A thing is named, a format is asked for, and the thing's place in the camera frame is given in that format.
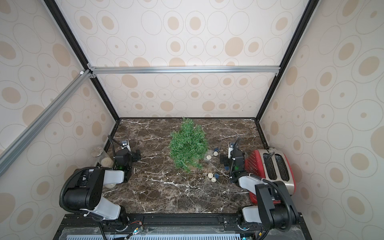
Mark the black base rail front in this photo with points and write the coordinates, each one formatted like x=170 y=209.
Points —
x=175 y=227

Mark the horizontal aluminium rail back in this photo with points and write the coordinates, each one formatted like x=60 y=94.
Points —
x=182 y=70

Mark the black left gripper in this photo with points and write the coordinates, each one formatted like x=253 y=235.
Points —
x=135 y=158

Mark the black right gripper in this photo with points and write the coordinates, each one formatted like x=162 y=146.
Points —
x=226 y=159

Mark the red steel toaster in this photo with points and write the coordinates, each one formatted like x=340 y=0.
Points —
x=273 y=165

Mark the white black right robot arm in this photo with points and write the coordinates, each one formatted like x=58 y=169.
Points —
x=274 y=207

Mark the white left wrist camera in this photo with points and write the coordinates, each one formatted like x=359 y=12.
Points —
x=125 y=145

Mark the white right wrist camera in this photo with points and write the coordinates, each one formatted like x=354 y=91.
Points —
x=230 y=150

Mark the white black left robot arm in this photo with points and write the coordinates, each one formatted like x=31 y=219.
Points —
x=82 y=191

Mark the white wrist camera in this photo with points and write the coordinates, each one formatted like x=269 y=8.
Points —
x=125 y=145
x=230 y=150

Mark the aluminium rail left side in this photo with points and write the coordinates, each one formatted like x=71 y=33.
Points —
x=25 y=138

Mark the glass jar cream contents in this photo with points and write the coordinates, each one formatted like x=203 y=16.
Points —
x=107 y=162

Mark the small green christmas tree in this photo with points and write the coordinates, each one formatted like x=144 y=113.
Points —
x=188 y=146

